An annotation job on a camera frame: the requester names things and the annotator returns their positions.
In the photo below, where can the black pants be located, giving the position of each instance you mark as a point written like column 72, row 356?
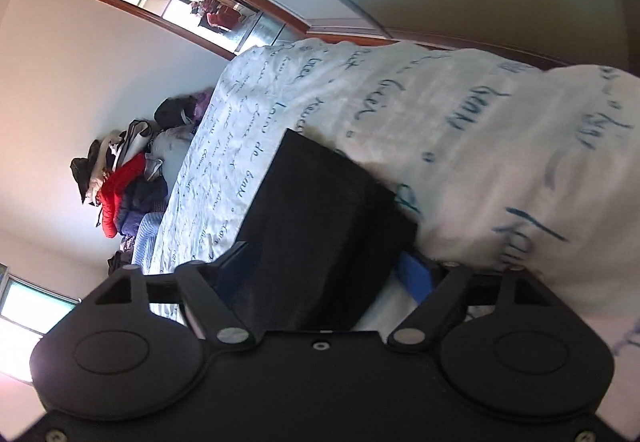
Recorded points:
column 320, row 222

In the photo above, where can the blue checked mattress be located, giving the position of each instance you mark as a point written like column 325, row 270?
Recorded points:
column 147, row 242

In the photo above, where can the black hat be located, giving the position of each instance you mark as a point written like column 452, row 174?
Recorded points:
column 82, row 174

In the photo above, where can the window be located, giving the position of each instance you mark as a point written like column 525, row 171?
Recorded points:
column 25, row 317

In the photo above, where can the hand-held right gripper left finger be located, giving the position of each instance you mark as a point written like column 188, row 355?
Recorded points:
column 231, row 269

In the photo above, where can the red jacket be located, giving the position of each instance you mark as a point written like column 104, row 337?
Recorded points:
column 116, row 192

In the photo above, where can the white printed bed sheet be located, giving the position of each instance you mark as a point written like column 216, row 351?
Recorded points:
column 450, row 121

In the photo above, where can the dark blue jacket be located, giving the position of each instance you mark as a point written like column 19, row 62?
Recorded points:
column 145, row 194

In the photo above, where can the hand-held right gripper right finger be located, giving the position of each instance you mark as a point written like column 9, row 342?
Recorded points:
column 414, row 278

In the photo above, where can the purple cloth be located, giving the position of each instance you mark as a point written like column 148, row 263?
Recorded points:
column 202, row 105

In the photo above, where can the blue purple folded blanket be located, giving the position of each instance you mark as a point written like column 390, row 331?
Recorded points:
column 131, row 228

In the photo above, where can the black backpack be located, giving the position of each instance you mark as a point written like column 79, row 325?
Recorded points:
column 117, row 261

